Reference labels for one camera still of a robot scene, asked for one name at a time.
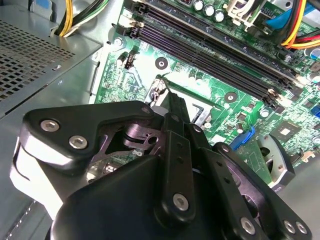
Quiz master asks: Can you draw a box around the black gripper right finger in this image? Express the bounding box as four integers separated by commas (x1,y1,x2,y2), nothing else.
176,96,313,240

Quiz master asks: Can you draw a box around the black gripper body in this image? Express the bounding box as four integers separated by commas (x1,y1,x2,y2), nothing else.
48,156,241,240

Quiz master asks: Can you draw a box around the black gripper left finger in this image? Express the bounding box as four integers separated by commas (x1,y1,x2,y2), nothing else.
9,92,198,226

